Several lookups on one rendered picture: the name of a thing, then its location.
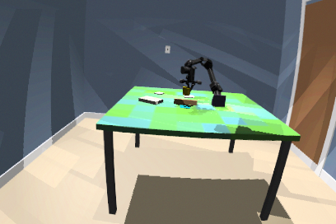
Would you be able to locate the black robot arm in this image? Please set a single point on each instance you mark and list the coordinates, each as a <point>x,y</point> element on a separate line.
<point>214,86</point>

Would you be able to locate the peach flat bar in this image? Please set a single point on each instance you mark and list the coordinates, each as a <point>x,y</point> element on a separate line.
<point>185,102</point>

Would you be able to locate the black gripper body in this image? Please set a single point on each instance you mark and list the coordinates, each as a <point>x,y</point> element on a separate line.
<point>190,79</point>

